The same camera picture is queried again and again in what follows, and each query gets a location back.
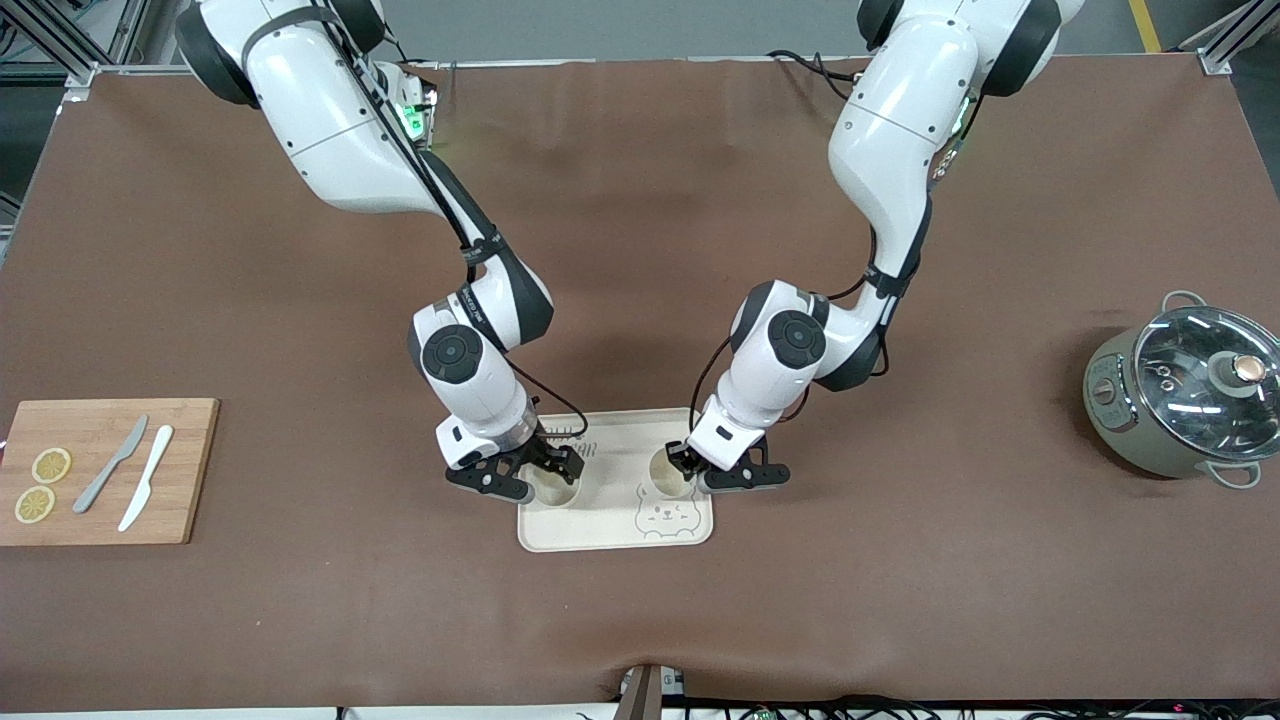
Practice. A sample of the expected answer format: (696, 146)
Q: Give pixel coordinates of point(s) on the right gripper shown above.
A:
(547, 455)

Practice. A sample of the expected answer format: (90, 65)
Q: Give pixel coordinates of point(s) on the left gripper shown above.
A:
(684, 461)

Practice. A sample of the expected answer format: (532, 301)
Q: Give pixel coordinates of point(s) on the white IKEA cup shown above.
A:
(558, 493)
(662, 480)

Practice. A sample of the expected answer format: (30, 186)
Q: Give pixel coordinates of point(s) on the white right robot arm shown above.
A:
(330, 130)

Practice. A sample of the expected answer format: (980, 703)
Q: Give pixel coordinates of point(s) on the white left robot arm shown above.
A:
(895, 130)

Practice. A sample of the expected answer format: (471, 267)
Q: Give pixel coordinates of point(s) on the beige bear print tray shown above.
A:
(610, 520)

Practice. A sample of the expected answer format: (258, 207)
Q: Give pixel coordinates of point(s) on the brown table cover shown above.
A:
(640, 620)

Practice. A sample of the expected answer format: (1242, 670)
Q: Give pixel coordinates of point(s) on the white plastic knife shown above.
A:
(148, 478)

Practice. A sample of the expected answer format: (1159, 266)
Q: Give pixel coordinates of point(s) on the grey-green electric cooking pot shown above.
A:
(1110, 400)

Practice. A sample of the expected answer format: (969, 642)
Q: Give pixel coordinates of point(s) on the grey plastic knife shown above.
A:
(110, 465)

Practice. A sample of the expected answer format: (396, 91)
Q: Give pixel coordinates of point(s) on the wooden cutting board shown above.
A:
(95, 440)

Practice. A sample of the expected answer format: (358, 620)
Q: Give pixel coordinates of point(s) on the lemon slice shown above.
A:
(34, 504)
(51, 465)

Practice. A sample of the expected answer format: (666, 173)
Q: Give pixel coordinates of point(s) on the glass pot lid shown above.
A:
(1200, 385)

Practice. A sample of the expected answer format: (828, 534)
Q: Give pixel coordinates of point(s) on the grey table edge bracket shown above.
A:
(645, 692)

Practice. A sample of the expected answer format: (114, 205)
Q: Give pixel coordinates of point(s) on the aluminium frame profile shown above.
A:
(1225, 35)
(60, 40)

